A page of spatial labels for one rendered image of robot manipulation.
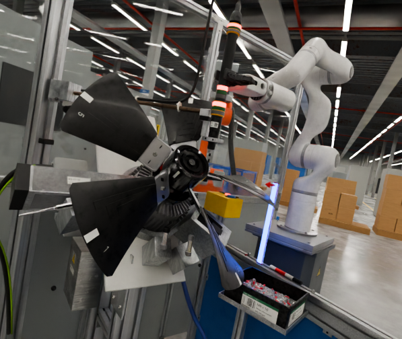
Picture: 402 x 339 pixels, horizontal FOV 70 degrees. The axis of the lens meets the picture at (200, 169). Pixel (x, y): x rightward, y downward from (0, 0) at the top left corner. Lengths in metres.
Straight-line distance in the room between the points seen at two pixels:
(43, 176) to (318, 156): 1.10
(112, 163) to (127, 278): 0.39
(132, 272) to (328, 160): 0.94
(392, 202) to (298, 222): 7.50
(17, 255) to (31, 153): 0.41
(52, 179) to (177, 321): 1.50
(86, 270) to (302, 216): 0.95
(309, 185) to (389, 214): 7.53
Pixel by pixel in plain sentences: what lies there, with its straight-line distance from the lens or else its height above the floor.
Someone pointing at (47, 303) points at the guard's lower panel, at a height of 0.40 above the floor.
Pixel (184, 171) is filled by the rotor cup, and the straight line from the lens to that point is 0.78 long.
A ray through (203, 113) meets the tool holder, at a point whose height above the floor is 1.38.
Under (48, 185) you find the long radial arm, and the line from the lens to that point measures 0.82.
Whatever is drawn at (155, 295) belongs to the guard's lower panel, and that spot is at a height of 0.35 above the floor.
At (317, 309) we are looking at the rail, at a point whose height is 0.83.
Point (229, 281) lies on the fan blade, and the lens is 0.75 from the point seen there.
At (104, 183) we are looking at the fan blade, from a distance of 0.67.
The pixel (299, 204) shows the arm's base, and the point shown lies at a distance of 1.43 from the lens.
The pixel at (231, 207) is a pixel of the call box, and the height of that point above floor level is 1.03.
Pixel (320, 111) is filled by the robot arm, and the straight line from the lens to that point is 1.44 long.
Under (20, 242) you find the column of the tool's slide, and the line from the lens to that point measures 1.37.
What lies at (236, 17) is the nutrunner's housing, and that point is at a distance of 1.00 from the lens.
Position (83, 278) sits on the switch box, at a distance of 1.16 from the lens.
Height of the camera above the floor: 1.26
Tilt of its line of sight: 4 degrees down
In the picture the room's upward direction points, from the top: 11 degrees clockwise
